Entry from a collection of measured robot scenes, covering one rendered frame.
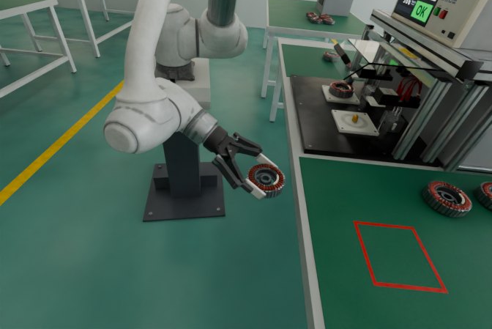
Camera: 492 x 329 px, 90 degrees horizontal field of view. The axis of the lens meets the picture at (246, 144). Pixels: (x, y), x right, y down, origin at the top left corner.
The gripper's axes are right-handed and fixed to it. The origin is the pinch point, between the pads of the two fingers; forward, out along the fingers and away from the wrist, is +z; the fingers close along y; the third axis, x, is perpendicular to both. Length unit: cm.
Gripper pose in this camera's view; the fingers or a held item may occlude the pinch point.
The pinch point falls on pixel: (264, 178)
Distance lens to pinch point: 72.5
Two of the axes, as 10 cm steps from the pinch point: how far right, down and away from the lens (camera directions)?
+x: 5.2, -5.5, -6.6
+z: 7.7, 6.3, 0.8
